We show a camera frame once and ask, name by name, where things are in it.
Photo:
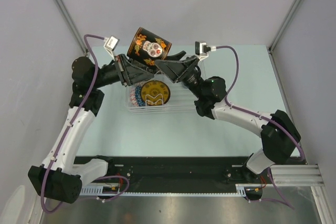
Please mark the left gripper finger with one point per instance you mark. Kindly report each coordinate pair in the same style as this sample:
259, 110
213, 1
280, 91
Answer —
133, 76
130, 62

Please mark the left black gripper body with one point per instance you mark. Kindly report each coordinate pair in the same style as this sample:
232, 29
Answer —
113, 73

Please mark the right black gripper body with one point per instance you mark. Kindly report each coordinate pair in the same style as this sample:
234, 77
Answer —
191, 78

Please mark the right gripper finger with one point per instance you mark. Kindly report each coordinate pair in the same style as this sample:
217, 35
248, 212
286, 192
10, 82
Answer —
176, 57
176, 71

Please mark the red black mug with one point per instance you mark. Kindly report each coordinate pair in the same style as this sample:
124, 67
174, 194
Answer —
147, 47

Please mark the yellow round patterned plate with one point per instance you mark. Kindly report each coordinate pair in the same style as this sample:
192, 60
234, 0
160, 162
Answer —
155, 93

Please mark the blue patterned bowl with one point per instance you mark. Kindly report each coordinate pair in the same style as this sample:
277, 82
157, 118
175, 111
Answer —
135, 97

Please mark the clear wire dish rack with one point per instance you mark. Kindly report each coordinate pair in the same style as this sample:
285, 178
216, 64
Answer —
181, 97

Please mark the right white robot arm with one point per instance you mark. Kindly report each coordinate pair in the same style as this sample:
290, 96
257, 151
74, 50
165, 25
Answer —
277, 132

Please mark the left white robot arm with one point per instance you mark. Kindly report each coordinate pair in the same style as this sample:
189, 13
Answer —
85, 103

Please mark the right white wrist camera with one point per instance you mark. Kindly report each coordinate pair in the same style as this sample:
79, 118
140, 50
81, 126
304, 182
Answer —
202, 50

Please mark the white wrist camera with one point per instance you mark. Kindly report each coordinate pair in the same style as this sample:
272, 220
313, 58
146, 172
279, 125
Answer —
202, 50
110, 43

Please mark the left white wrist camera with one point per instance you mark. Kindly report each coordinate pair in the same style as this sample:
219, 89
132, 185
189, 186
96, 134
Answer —
110, 43

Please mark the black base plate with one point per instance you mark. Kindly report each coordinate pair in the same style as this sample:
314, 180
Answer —
182, 175

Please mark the right slotted cable duct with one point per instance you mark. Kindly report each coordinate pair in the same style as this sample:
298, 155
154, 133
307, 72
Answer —
251, 189

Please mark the slotted cable duct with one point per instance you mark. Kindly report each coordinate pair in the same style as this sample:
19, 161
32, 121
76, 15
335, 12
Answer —
100, 190
251, 189

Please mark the left slotted cable duct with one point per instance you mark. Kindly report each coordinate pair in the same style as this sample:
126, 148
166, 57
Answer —
100, 190

